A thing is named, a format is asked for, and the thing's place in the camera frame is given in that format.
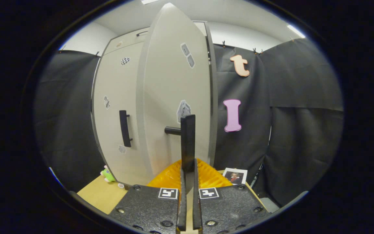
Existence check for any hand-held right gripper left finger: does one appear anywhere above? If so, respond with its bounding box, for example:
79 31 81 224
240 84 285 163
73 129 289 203
108 159 187 234

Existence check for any grey cabinet door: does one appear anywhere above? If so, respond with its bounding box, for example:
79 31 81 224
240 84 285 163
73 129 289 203
136 3 213 177
93 41 145 186

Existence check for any black door handle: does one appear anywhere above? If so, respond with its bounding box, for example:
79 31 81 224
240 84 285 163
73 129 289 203
119 110 132 148
164 114 196 194

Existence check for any grey double-door shoe cabinet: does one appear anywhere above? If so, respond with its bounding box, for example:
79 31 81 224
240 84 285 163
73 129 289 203
91 21 219 187

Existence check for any black backdrop cloth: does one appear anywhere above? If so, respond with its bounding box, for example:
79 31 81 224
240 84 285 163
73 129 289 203
34 37 344 207

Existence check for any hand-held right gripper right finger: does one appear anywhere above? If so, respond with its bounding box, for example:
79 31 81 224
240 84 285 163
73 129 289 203
193 158 271 234

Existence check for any pink and green plush toy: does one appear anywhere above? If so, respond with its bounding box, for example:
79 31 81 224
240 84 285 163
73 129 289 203
100 165 116 183

